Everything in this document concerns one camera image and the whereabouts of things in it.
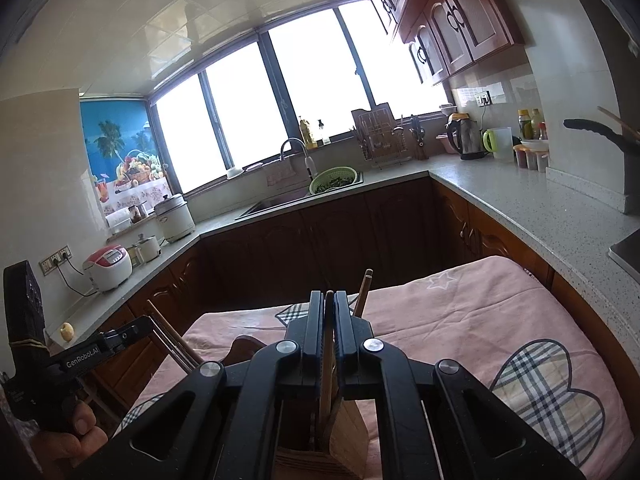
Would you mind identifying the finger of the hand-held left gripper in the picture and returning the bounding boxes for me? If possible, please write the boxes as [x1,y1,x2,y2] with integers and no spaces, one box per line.
[100,315,153,357]

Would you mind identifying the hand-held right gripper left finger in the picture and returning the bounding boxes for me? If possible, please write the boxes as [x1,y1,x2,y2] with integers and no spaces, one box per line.
[75,290,326,480]

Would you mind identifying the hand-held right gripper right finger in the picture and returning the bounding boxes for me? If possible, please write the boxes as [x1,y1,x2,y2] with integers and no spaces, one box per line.
[334,290,586,480]

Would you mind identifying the light bamboo chopstick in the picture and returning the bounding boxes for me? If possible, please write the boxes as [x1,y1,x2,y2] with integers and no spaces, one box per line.
[320,291,337,418]

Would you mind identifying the dark wooden chopstick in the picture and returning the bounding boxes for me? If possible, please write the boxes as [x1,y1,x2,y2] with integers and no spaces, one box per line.
[146,300,205,363]

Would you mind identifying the metal chopstick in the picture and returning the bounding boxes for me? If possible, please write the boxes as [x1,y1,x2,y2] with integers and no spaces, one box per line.
[149,327,193,372]
[150,320,198,368]

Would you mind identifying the wooden utensil holder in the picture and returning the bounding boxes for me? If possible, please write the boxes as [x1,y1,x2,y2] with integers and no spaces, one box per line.
[222,336,372,480]

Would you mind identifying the person's left hand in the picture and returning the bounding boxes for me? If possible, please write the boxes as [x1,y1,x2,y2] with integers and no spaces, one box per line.
[30,400,111,468]

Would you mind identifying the red and white rice cooker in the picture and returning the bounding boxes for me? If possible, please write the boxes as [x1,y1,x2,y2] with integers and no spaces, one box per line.
[82,245,132,293]

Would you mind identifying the small white pot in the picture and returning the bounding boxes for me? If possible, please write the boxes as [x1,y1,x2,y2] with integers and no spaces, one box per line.
[134,233,162,264]

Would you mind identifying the brown wooden lower cabinets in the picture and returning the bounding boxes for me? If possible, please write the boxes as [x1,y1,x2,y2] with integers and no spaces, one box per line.
[45,175,640,411]

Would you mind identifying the brown wooden cabinets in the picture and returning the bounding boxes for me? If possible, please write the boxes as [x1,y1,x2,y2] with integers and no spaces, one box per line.
[45,175,640,411]
[352,0,526,86]

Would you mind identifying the pink plaid-heart tablecloth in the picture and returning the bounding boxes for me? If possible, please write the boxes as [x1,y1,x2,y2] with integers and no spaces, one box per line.
[112,255,621,480]

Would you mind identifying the white paper roll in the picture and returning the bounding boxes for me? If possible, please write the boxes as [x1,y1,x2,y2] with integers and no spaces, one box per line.
[106,208,133,235]

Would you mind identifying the steel sink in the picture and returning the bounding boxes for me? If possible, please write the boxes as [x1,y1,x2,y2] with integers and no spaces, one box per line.
[234,187,366,222]

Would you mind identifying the green colander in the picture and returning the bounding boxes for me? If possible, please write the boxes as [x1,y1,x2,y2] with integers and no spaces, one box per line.
[309,169,362,196]

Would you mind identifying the pale dish cloth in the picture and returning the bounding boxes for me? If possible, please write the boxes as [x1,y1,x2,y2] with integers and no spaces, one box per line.
[265,165,301,186]

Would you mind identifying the metal faucet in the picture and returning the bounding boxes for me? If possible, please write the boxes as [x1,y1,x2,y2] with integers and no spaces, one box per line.
[279,137,317,181]

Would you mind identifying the dark knife block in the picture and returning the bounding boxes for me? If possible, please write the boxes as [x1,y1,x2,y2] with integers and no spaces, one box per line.
[410,115,431,161]

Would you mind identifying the wooden cutting board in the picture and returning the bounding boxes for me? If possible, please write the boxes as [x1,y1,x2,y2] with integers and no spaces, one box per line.
[351,103,396,136]

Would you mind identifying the steel electric kettle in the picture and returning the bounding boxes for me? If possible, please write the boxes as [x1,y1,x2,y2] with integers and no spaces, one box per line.
[445,112,490,161]

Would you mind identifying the kitchen window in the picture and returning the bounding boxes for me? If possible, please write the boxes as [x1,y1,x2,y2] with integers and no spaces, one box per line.
[147,0,451,196]

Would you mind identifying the steel stove hob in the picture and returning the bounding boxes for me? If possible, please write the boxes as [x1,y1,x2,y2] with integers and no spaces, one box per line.
[607,232,640,281]

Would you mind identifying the brown wooden upper cabinets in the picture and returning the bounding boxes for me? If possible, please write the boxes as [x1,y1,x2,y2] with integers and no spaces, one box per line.
[352,0,526,86]

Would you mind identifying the wall power strip outlet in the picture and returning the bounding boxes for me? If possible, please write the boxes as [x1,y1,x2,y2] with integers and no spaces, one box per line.
[40,245,71,275]

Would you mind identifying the beach and fruit wall poster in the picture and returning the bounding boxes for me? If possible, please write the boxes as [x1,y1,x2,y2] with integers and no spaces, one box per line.
[80,99,171,216]

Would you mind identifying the wire dish rack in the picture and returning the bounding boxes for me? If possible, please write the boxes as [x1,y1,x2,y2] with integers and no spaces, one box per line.
[357,125,413,170]

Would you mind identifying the white jug with green handle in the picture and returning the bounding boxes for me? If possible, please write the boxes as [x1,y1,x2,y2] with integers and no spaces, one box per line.
[482,126,516,163]

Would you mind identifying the black pan handle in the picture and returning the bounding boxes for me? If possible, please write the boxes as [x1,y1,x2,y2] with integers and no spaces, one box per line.
[564,118,640,153]

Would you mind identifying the wooden spatula handle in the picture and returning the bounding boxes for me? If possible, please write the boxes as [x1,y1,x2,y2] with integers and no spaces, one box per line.
[597,106,640,142]

